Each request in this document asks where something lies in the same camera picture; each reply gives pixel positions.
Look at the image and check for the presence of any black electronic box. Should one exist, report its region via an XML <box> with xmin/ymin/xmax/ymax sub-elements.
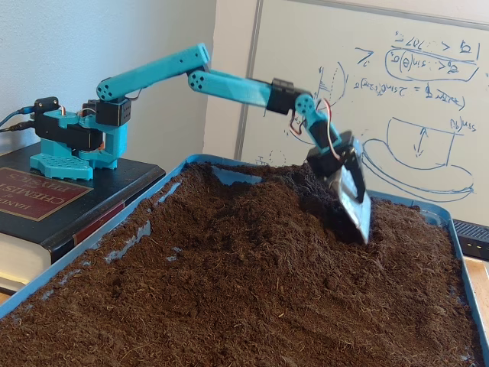
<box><xmin>452</xmin><ymin>219</ymin><xmax>489</xmax><ymax>263</ymax></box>

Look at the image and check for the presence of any whiteboard with blue drawings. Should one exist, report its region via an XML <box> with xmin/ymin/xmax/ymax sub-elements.
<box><xmin>235</xmin><ymin>0</ymin><xmax>489</xmax><ymax>226</ymax></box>

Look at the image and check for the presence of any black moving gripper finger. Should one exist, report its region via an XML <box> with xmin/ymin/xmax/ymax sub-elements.
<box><xmin>342</xmin><ymin>146</ymin><xmax>366</xmax><ymax>204</ymax></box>

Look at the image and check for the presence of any black chemistry physics handbook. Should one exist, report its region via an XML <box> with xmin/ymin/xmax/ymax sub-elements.
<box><xmin>0</xmin><ymin>143</ymin><xmax>166</xmax><ymax>295</ymax></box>

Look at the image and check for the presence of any grey metal blade gripper finger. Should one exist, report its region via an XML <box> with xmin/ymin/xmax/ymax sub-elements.
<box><xmin>324</xmin><ymin>165</ymin><xmax>374</xmax><ymax>246</ymax></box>

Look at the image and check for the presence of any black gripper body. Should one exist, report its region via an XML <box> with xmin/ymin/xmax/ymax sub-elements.
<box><xmin>305</xmin><ymin>130</ymin><xmax>362</xmax><ymax>180</ymax></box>

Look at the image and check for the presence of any blue plastic tray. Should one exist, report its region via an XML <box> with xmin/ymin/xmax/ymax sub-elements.
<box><xmin>0</xmin><ymin>154</ymin><xmax>489</xmax><ymax>367</ymax></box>

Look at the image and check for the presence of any brown soil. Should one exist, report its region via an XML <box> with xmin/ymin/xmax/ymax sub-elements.
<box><xmin>0</xmin><ymin>161</ymin><xmax>483</xmax><ymax>367</ymax></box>

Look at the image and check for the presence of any black cable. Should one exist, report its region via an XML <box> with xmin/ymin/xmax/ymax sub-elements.
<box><xmin>0</xmin><ymin>122</ymin><xmax>36</xmax><ymax>133</ymax></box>

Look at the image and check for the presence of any blue cable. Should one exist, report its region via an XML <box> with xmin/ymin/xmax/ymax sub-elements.
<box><xmin>0</xmin><ymin>108</ymin><xmax>36</xmax><ymax>128</ymax></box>

